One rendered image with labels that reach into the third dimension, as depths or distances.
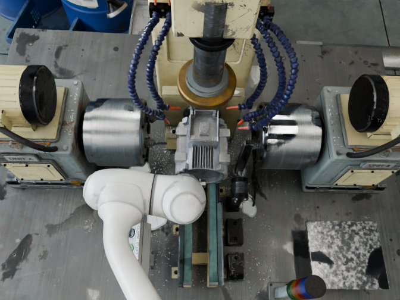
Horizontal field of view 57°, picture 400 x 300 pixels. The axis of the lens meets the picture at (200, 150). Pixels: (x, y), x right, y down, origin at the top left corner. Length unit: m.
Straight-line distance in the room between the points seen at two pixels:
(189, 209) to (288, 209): 0.80
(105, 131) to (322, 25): 2.36
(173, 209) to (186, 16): 0.43
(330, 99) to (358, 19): 2.07
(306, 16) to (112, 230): 2.73
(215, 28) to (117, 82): 0.97
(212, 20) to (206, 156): 0.55
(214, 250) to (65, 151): 0.62
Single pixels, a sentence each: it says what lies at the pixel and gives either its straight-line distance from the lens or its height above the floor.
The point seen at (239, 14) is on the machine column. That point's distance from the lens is 0.88.
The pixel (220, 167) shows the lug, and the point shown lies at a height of 1.09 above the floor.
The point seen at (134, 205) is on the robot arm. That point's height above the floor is 1.44.
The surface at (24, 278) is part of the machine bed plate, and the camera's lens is 1.59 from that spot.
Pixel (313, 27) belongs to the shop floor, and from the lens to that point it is 3.24.
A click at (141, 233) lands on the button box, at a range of 1.22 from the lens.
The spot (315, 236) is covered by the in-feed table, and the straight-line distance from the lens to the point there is 1.46.
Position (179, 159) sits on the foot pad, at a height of 1.08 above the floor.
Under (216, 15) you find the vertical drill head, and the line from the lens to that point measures 0.87.
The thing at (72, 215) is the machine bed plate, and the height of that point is 0.80.
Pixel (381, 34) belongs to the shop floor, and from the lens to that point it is 3.41.
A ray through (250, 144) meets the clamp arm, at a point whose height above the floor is 1.25.
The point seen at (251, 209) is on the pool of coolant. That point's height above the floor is 0.80.
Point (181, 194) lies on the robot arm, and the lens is 0.83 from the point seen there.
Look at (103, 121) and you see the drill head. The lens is 1.28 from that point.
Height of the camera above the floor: 2.27
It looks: 66 degrees down
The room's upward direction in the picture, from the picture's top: 6 degrees clockwise
